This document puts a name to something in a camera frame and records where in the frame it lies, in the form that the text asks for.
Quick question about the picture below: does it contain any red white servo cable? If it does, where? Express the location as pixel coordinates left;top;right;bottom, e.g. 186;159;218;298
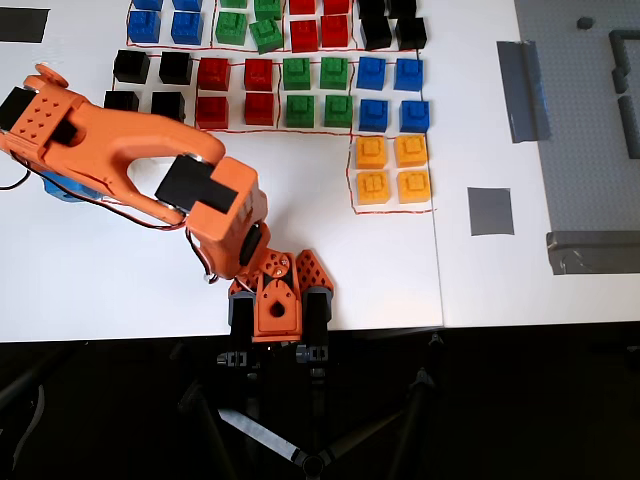
0;149;221;286

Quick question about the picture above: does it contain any black camera tripod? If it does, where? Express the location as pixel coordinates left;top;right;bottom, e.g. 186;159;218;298
174;367;441;475

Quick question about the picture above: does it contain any grey cornered brick wall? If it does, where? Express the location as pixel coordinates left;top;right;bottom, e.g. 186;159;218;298
608;29;640;71

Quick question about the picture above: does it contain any grey duct tape strip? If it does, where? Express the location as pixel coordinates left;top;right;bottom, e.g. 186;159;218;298
545;229;640;276
496;39;553;145

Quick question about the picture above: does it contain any grey lego baseplate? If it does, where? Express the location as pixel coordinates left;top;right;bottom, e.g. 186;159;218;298
513;0;640;275

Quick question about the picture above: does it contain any grey tape marker patch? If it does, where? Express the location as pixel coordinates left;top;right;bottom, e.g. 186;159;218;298
467;187;515;237

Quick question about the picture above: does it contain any yellow lego block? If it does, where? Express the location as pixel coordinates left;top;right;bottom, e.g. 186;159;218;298
393;133;430;169
354;135;389;170
355;170;391;206
397;169;432;205

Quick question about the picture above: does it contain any black grey table clamp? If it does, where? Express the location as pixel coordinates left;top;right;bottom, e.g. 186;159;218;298
216;291;261;371
294;287;335;376

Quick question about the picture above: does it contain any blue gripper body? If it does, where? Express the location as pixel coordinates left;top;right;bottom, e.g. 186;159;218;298
42;169;110;204

